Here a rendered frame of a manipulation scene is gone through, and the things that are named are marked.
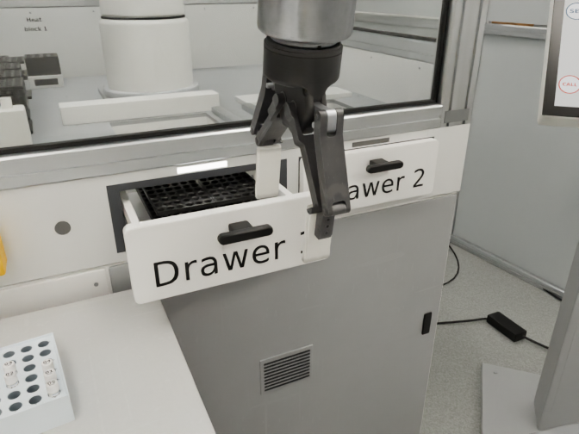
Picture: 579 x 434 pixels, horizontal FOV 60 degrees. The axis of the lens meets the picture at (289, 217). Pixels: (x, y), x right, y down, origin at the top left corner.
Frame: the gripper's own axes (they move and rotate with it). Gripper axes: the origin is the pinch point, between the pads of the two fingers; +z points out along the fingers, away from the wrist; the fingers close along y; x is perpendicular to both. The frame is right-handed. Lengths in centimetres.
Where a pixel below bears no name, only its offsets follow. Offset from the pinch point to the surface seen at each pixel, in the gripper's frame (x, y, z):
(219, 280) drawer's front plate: 6.1, 7.8, 14.2
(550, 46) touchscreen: -72, 30, -8
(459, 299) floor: -116, 65, 107
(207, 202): 4.0, 20.1, 9.2
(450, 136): -47, 25, 7
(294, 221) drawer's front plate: -5.4, 9.0, 7.6
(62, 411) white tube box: 27.6, -3.6, 17.1
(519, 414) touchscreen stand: -86, 8, 94
